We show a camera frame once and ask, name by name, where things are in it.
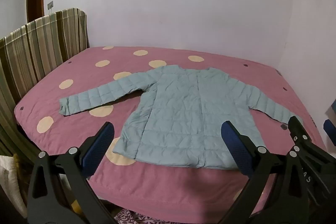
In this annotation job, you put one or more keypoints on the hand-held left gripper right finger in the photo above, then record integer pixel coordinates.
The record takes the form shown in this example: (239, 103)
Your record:
(237, 148)

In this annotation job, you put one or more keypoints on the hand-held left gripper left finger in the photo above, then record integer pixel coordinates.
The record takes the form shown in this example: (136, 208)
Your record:
(98, 146)

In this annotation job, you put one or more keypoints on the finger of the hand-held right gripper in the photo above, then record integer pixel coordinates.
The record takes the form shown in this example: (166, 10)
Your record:
(298, 132)
(330, 133)

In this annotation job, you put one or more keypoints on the light blue quilted jacket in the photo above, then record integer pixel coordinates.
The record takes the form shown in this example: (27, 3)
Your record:
(183, 119)

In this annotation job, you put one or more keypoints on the pink polka dot bed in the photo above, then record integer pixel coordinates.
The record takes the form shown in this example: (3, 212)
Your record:
(168, 187)

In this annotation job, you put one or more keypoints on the purple patterned cloth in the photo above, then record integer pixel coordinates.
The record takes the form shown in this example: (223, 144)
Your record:
(147, 218)

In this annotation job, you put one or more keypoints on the white cloth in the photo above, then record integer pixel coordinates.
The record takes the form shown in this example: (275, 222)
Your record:
(10, 182)

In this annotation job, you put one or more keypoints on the striped headboard cover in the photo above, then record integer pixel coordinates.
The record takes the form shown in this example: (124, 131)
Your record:
(34, 56)

